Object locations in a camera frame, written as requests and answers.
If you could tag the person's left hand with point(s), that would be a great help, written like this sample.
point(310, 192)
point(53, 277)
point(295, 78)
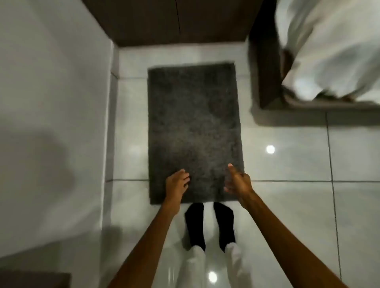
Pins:
point(174, 187)

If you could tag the person's left fingers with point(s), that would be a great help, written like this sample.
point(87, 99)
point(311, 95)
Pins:
point(184, 178)

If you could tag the person's black sock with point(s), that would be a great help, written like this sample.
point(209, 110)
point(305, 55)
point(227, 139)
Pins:
point(225, 225)
point(196, 225)

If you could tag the person's right hand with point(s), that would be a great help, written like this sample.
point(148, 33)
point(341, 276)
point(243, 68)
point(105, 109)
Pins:
point(241, 185)

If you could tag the grey shaggy floor mat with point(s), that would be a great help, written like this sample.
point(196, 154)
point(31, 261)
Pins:
point(194, 124)

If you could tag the dark brown furniture top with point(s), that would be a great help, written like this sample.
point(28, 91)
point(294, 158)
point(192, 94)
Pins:
point(32, 280)

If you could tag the person's white trousers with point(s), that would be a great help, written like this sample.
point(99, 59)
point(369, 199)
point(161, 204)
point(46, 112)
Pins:
point(193, 270)

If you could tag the person's right black sock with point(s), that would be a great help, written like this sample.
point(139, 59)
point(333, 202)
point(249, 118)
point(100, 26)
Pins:
point(225, 225)

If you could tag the person's right thumb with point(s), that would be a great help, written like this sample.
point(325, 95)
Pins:
point(232, 170)

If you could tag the white bed sheet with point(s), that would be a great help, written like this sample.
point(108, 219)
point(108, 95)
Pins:
point(332, 47)

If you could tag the person's left forearm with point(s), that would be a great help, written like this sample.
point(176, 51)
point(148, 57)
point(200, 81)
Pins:
point(148, 246)

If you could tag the person's right forearm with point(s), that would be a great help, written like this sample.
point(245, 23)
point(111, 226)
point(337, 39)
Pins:
point(285, 243)

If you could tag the dark brown bed frame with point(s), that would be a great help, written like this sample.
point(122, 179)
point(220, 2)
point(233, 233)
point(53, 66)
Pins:
point(267, 74)

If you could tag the person's left black sock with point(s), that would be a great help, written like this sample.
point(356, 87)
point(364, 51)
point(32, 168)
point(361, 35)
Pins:
point(196, 225)

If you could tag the brown wooden wardrobe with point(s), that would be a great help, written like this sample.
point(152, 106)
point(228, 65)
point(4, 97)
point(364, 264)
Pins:
point(178, 20)

